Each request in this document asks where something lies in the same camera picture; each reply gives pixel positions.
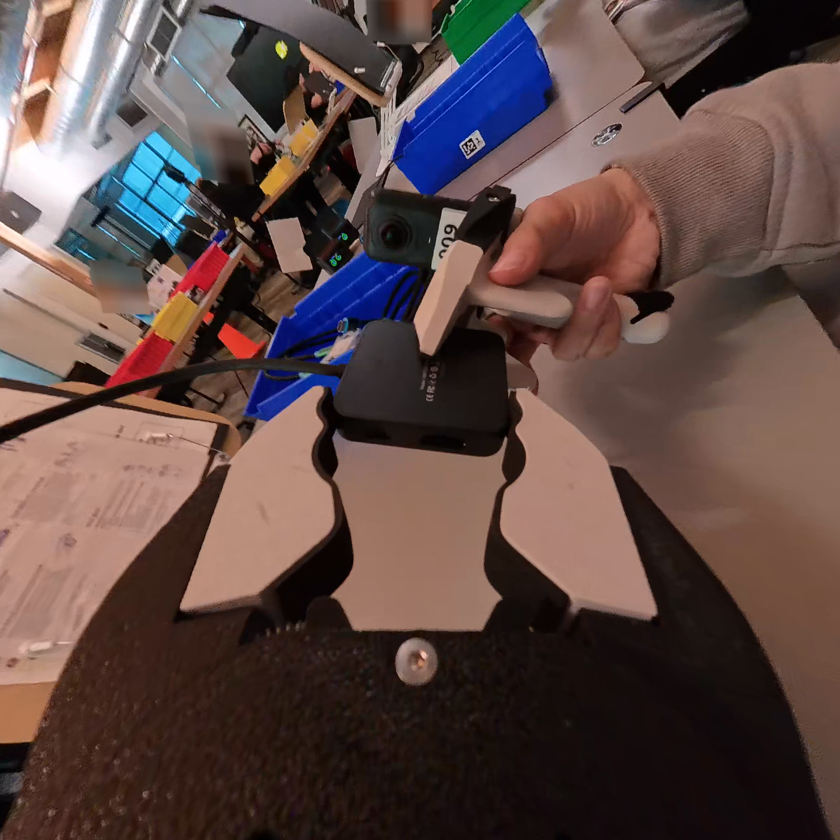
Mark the black hub box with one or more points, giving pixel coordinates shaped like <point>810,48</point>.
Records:
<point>459,394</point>

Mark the person's torso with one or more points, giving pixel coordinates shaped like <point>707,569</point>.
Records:
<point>676,33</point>

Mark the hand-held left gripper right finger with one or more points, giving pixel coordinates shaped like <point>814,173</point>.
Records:
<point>571,518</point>

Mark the blue bin with tag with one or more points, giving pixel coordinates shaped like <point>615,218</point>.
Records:
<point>472,98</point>

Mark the black battery charger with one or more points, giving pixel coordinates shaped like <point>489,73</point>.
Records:
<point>334,249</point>

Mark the round desk grommet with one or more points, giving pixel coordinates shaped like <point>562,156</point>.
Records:
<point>606,134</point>

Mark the black monitor screen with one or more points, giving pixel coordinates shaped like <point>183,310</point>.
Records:
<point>262,72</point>

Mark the wooden document stand with papers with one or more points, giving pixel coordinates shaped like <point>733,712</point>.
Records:
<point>98,512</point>

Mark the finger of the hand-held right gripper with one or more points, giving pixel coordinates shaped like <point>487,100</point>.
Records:
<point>449,295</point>

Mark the blue plastic bin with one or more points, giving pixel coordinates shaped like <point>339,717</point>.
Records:
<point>295,328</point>

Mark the green plastic bin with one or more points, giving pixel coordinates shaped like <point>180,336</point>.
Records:
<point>479,26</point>

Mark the yellow plastic bin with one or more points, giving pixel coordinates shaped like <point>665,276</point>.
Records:
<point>304,139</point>
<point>277,177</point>
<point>174,318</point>

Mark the white card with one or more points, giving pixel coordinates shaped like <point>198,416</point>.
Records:
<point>289,244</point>

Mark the large window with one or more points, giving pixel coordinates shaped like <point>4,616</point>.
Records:
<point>151,170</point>

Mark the silver ventilation duct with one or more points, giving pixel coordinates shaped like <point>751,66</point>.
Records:
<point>111,59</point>

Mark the red plastic bin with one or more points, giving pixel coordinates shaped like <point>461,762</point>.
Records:
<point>134,361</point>
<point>202,269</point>

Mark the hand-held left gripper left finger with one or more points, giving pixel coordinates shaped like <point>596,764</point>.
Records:
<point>262,512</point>

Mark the person's right hand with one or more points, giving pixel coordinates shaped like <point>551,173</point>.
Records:
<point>584,236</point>

